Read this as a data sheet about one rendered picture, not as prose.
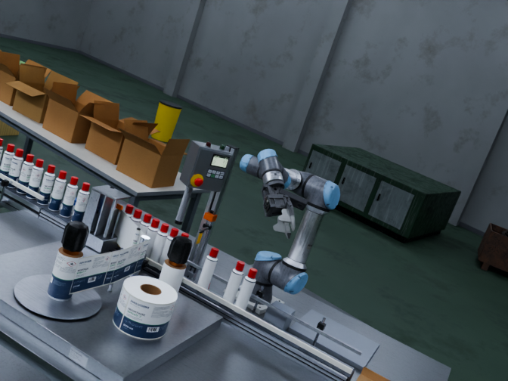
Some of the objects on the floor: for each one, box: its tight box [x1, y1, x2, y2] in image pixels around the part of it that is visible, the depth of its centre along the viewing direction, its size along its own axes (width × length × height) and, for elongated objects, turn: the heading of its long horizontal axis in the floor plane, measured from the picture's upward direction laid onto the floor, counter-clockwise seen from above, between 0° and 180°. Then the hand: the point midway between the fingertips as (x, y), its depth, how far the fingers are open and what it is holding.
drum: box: [151, 100, 182, 142], centre depth 932 cm, size 37×37×58 cm
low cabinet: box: [302, 144, 461, 243], centre depth 924 cm, size 190×173×76 cm
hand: (292, 231), depth 212 cm, fingers open, 4 cm apart
